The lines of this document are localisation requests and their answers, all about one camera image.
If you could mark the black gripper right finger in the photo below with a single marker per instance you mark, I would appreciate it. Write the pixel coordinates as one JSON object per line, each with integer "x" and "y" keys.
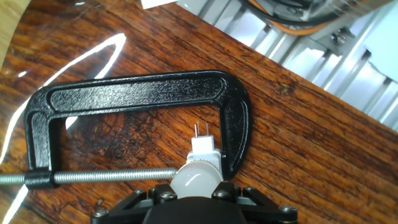
{"x": 267, "y": 208}

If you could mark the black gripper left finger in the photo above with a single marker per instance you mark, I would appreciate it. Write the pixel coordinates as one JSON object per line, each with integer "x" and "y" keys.
{"x": 130, "y": 205}

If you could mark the white light bulb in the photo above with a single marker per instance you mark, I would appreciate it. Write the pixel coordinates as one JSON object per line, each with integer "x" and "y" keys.
{"x": 196, "y": 180}

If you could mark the brown wooden board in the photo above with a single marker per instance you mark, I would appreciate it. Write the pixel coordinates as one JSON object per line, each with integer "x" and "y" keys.
{"x": 311, "y": 155}

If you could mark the white lamp socket adapter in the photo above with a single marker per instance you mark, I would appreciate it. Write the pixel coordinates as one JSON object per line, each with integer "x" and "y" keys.
{"x": 202, "y": 146}

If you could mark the printed paper sheets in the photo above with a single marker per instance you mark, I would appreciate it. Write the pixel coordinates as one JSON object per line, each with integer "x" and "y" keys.
{"x": 385, "y": 46}

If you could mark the white flat sheet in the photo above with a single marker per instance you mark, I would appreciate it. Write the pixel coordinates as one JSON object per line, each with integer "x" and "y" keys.
{"x": 155, "y": 3}

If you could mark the small metal bracket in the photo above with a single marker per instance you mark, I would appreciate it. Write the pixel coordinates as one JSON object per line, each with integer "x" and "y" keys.
{"x": 339, "y": 40}

